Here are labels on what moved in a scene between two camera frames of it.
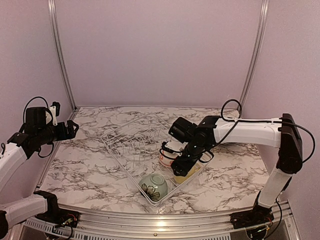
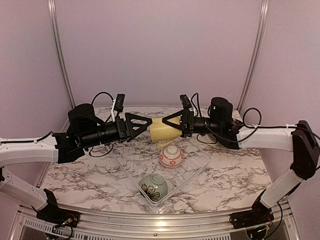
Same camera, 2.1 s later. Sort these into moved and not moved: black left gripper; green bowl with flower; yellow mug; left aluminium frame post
Moved: yellow mug; black left gripper
Not moved: green bowl with flower; left aluminium frame post
